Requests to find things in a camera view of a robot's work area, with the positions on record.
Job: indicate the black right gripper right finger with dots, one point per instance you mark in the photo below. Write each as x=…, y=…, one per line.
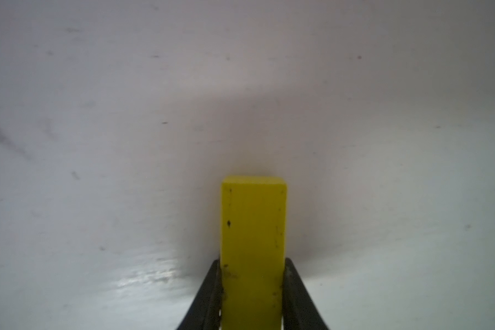
x=299, y=311

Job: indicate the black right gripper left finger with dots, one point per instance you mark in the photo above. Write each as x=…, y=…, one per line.
x=205, y=310

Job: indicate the lime yellow block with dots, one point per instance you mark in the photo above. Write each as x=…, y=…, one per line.
x=252, y=252

